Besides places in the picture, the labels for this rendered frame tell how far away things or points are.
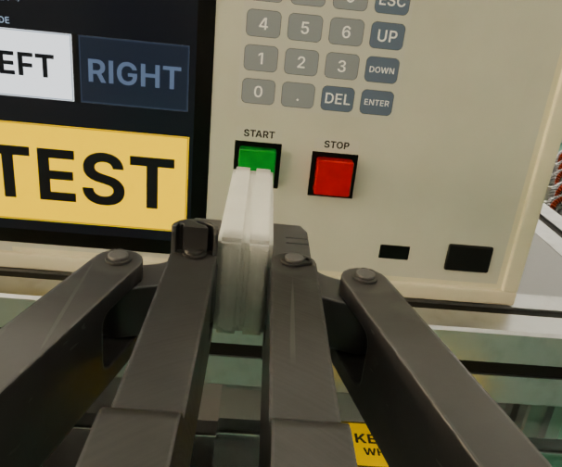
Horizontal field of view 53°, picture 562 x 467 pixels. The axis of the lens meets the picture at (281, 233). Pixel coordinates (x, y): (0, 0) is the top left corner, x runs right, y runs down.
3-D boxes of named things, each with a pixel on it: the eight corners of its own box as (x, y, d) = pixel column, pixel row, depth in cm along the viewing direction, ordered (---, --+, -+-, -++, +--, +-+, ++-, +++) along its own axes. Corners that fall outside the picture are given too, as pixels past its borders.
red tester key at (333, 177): (349, 197, 28) (354, 162, 27) (312, 195, 28) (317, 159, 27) (347, 191, 29) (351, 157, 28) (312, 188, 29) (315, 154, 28)
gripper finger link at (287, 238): (269, 297, 14) (389, 308, 14) (270, 221, 18) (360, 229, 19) (263, 349, 14) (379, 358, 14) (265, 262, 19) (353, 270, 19)
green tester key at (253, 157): (273, 187, 28) (276, 151, 27) (236, 184, 27) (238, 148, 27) (273, 181, 29) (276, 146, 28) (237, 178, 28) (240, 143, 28)
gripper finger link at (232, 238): (237, 335, 16) (211, 334, 16) (248, 238, 23) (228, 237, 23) (245, 241, 15) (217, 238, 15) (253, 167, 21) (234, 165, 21)
